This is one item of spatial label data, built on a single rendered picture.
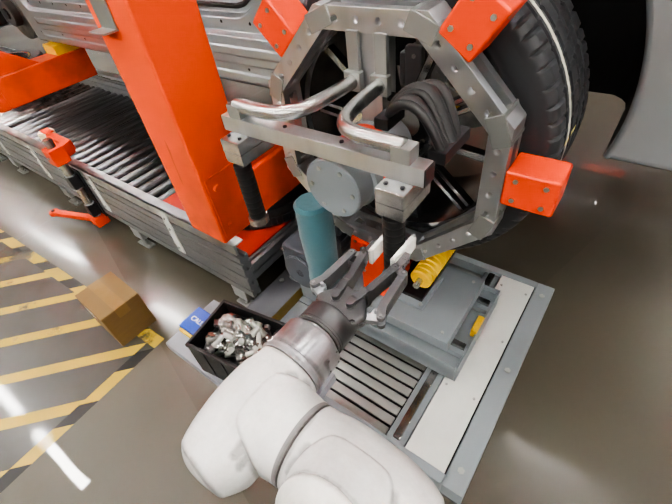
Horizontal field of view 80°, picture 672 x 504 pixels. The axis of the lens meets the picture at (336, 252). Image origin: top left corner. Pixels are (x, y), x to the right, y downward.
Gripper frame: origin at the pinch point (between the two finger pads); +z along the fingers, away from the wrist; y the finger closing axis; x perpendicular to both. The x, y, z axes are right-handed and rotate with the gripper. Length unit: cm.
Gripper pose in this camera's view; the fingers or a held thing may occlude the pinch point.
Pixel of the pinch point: (392, 248)
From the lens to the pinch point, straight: 66.3
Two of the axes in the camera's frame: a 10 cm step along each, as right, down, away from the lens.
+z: 5.9, -6.1, 5.3
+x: -1.1, -7.1, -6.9
